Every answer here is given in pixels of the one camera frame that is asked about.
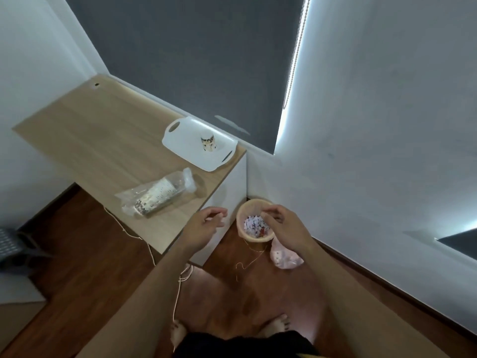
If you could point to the person's right hand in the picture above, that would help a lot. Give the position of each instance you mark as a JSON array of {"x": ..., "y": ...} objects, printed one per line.
[{"x": 292, "y": 232}]

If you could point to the person's left hand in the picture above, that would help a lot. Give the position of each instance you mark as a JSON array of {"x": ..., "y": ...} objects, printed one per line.
[{"x": 201, "y": 229}]

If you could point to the pink plastic bag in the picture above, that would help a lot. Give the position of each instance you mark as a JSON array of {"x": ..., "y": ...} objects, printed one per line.
[{"x": 287, "y": 259}]

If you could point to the clear plastic cup sleeve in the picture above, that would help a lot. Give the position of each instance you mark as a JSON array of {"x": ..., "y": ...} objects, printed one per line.
[{"x": 186, "y": 180}]

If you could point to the person's right forearm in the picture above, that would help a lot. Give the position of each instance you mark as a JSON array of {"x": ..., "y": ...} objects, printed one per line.
[{"x": 365, "y": 313}]

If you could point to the person's left forearm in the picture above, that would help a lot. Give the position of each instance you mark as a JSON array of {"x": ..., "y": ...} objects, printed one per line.
[{"x": 141, "y": 309}]

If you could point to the person's right foot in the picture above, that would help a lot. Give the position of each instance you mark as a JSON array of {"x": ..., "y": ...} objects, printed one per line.
[{"x": 274, "y": 326}]

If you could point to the person's foot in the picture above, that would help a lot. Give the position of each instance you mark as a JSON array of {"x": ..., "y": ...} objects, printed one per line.
[
  {"x": 178, "y": 333},
  {"x": 274, "y": 326}
]

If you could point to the person's left foot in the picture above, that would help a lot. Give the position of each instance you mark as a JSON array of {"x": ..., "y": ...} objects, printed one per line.
[{"x": 178, "y": 333}]

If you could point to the person's black clothes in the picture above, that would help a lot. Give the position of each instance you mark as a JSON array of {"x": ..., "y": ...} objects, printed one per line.
[{"x": 242, "y": 346}]

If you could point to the crumpled paper trash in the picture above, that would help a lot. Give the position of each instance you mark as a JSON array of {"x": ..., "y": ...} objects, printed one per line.
[{"x": 255, "y": 225}]

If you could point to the beige plastic wastebasket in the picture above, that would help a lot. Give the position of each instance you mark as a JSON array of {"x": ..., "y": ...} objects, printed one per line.
[{"x": 242, "y": 212}]

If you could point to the white plastic tray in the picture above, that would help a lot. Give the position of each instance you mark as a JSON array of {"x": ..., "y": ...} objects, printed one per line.
[{"x": 186, "y": 145}]

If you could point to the dark brown wooden baseboard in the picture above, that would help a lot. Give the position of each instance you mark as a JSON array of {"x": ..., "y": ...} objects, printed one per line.
[{"x": 372, "y": 276}]

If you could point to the dark grey chair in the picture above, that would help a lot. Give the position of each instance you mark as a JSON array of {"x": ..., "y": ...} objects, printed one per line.
[{"x": 15, "y": 249}]

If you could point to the white box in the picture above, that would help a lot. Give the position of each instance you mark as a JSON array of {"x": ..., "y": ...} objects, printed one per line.
[{"x": 18, "y": 290}]

